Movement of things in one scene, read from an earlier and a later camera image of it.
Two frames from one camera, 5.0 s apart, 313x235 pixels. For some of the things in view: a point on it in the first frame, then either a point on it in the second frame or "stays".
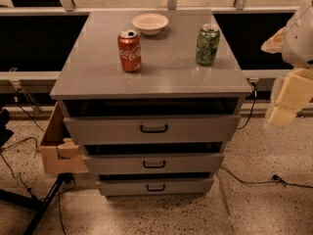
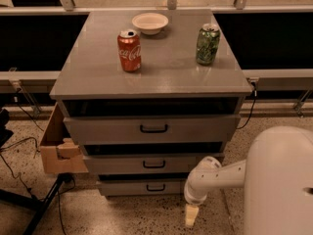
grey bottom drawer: [156, 187] stays
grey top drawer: [153, 129] stays
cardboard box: [62, 155] stays
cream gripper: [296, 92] to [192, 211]
